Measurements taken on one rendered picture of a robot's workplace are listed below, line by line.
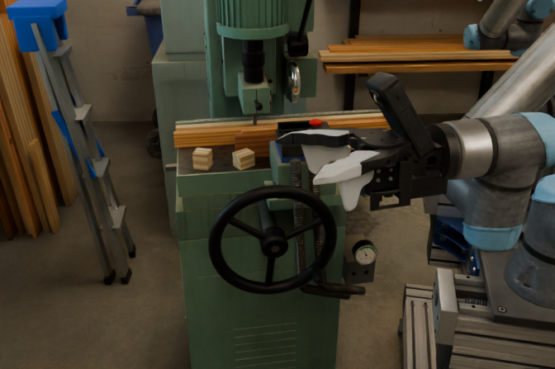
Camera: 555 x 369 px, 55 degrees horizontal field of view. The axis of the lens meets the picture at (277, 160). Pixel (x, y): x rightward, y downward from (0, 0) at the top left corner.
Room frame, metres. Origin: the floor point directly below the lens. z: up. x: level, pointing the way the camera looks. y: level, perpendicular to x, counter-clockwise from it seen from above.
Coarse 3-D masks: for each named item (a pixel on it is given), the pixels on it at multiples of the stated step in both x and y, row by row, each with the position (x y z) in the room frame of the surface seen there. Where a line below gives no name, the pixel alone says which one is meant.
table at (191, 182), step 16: (224, 160) 1.19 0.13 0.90; (256, 160) 1.19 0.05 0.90; (192, 176) 1.11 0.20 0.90; (208, 176) 1.12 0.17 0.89; (224, 176) 1.13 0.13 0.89; (240, 176) 1.13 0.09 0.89; (256, 176) 1.14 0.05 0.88; (192, 192) 1.11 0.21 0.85; (208, 192) 1.12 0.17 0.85; (224, 192) 1.13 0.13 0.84; (336, 192) 1.08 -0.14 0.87; (272, 208) 1.05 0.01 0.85; (288, 208) 1.05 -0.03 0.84
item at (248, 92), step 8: (240, 72) 1.38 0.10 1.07; (240, 80) 1.31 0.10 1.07; (264, 80) 1.31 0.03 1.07; (240, 88) 1.29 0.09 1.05; (248, 88) 1.25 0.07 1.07; (256, 88) 1.25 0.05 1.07; (264, 88) 1.26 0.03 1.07; (240, 96) 1.30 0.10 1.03; (248, 96) 1.25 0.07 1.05; (256, 96) 1.25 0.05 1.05; (264, 96) 1.26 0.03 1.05; (240, 104) 1.31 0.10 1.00; (248, 104) 1.25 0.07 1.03; (264, 104) 1.26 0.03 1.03; (248, 112) 1.25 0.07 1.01; (256, 112) 1.25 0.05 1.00; (264, 112) 1.26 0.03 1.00
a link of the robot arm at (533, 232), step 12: (540, 180) 0.85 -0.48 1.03; (552, 180) 0.83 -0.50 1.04; (540, 192) 0.82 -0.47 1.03; (552, 192) 0.79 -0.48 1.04; (540, 204) 0.81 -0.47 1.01; (552, 204) 0.79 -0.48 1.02; (528, 216) 0.84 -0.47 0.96; (540, 216) 0.80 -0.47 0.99; (552, 216) 0.78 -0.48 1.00; (528, 228) 0.83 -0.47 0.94; (540, 228) 0.79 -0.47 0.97; (552, 228) 0.77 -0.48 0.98; (528, 240) 0.81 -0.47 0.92; (540, 240) 0.79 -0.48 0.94; (552, 240) 0.77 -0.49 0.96; (540, 252) 0.79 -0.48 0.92; (552, 252) 0.77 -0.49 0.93
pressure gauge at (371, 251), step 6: (360, 240) 1.14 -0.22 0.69; (366, 240) 1.14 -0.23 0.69; (354, 246) 1.13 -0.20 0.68; (360, 246) 1.12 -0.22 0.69; (366, 246) 1.11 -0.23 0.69; (372, 246) 1.12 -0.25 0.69; (354, 252) 1.12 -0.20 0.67; (360, 252) 1.12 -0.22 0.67; (366, 252) 1.12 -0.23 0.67; (372, 252) 1.12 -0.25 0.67; (354, 258) 1.11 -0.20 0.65; (360, 258) 1.12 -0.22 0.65; (366, 258) 1.12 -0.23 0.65; (372, 258) 1.12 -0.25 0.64; (360, 264) 1.14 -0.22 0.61; (366, 264) 1.12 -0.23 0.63
